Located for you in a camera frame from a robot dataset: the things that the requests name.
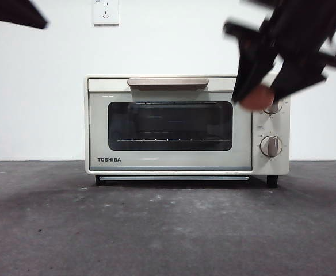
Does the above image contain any brown egg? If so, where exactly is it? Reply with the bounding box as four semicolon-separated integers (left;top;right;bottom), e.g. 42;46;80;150
241;85;276;110

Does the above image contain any beige oven door handle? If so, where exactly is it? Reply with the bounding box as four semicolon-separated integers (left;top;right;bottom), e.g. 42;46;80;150
127;76;209;93

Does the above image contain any glass-windowed oven door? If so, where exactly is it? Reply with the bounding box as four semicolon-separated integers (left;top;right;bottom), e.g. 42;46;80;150
87;76;253;173

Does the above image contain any beige temperature knob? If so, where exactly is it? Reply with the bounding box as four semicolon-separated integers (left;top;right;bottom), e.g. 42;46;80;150
263;99;284;116

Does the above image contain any beige timer knob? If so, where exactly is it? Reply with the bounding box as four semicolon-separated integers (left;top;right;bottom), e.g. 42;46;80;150
259;135;284;159

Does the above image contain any cream Toshiba toaster oven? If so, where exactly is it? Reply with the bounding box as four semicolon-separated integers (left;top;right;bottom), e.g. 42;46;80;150
84;73;291;188

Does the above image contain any metal crumb tray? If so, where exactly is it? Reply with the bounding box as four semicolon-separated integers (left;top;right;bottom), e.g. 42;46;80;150
98;175;250;182

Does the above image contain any white wall socket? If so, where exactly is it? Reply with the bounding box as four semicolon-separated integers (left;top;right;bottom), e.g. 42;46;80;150
93;0;120;26

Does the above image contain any wire oven rack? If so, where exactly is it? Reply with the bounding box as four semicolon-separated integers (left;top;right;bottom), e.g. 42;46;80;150
117;137;232;143

